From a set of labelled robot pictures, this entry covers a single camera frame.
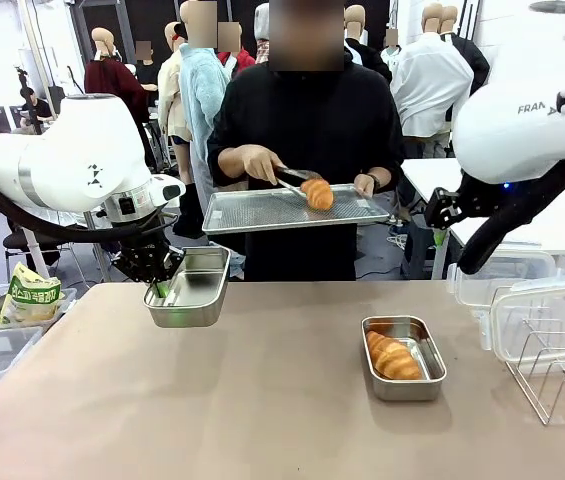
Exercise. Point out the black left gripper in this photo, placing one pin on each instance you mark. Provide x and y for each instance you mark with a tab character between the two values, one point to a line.
144	260

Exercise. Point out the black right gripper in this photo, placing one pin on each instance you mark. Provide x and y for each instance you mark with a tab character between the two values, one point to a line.
454	207

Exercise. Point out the rectangular stainless steel container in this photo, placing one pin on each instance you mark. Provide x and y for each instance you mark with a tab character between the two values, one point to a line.
197	295
429	372

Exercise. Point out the perforated metal baking tray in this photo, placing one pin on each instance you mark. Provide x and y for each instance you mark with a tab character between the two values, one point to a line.
262	212

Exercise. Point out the golden croissant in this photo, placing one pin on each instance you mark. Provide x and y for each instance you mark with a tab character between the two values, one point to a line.
392	357
318	194

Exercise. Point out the clear plastic snap lid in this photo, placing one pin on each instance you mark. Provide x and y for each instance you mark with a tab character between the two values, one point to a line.
547	320

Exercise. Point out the metal serving tongs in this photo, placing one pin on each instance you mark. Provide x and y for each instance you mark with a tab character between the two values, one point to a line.
297	175

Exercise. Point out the person's left forearm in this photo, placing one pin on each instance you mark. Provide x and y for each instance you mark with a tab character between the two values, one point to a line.
384	177

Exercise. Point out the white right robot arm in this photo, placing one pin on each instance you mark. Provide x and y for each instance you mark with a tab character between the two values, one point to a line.
522	130

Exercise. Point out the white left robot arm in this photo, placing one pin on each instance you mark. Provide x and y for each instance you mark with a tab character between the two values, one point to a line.
62	160

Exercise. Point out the person's right forearm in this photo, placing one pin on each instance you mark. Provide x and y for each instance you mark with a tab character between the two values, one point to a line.
232	162

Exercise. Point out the clear plastic containers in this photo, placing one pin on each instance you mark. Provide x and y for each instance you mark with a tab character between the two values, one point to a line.
492	287

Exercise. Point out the person's left hand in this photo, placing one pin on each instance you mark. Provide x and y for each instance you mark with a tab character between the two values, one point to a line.
363	185

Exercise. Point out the person's right hand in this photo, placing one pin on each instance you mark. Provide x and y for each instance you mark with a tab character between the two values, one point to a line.
262	165

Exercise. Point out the dark stool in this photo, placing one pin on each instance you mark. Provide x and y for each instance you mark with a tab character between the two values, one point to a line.
419	245

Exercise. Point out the silver light stand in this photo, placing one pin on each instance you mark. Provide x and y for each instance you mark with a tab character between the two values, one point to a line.
102	250

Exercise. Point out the black wristwatch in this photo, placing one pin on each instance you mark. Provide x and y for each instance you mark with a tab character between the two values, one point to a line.
375	182

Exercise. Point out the white side table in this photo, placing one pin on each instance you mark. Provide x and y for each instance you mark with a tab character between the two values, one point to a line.
562	220

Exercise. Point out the yellow green snack bag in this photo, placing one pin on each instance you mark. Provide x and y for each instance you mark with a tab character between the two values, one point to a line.
32	295

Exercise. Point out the mannequin in white shirt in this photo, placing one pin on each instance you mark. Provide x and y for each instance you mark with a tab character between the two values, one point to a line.
429	85

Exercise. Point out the black office chair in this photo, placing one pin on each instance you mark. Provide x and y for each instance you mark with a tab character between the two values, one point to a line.
17	242

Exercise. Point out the person's black sweater torso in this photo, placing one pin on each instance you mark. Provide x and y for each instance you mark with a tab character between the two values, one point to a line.
312	120

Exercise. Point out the mannequin in black jacket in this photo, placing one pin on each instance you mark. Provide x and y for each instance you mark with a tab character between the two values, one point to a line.
474	62

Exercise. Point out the mannequin in black clothes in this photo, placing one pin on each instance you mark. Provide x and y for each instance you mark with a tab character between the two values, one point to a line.
372	60

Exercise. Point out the mannequin in cream coat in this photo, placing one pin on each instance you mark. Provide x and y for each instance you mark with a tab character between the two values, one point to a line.
172	100

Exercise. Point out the mannequin in light blue shirt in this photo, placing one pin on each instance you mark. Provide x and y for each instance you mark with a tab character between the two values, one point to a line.
204	100

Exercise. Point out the standing person in black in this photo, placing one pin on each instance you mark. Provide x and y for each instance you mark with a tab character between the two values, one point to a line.
147	75

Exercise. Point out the mannequin in maroon sweater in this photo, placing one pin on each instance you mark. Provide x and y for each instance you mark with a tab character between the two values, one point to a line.
112	75

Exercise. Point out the seated person in black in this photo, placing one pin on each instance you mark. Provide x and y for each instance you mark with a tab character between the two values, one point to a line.
37	107

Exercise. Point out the mannequin in red top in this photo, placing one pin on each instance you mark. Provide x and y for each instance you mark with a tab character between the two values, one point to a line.
242	62

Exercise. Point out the black camera tripod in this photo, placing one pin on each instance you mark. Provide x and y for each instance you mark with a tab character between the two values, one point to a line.
29	110

